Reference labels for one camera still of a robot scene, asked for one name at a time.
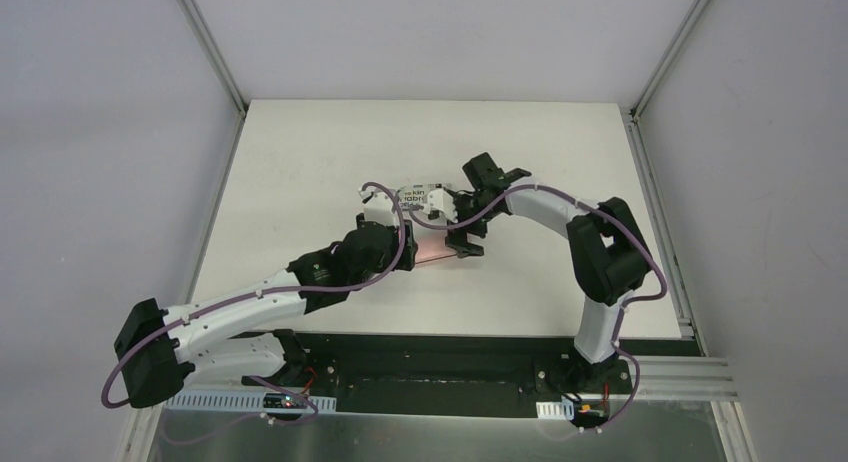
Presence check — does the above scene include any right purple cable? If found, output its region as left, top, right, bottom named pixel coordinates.
left=406, top=183, right=668, bottom=442

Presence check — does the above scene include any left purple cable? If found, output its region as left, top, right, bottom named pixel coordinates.
left=100, top=181, right=408, bottom=447

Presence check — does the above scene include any pink glasses case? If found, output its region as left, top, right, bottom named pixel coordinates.
left=413, top=225, right=458, bottom=266

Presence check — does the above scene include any left white cable duct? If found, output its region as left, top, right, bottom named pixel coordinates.
left=164, top=389, right=337, bottom=415

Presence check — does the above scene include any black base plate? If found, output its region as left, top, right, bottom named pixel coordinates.
left=241, top=329, right=664, bottom=421

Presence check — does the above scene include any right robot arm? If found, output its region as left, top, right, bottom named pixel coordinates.
left=425, top=152, right=654, bottom=392

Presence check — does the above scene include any white cable duct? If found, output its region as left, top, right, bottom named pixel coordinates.
left=164, top=389, right=337, bottom=415
left=535, top=399, right=575, bottom=421

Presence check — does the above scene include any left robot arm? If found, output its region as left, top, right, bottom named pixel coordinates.
left=101, top=216, right=418, bottom=408

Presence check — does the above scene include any right white cable duct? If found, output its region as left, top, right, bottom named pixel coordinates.
left=535, top=399, right=575, bottom=421

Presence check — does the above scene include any purple cable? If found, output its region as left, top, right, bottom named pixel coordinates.
left=406, top=183, right=668, bottom=442
left=100, top=181, right=408, bottom=447

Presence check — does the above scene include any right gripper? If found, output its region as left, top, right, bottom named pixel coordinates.
left=445, top=192, right=501, bottom=259

